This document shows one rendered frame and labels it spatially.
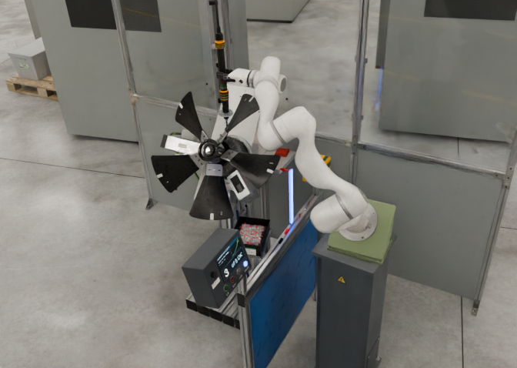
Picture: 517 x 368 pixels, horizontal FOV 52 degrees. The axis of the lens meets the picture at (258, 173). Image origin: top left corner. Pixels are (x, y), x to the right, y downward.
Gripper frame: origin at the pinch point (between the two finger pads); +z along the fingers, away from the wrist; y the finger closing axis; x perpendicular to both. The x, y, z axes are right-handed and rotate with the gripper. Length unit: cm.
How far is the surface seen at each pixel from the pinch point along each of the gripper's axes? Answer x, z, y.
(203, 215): -68, 3, -24
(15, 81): -151, 424, 188
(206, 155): -43.3, 9.2, -7.3
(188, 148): -52, 32, 7
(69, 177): -164, 222, 72
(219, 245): -38, -37, -69
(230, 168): -56, 2, 3
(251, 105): -22.5, -5.3, 15.5
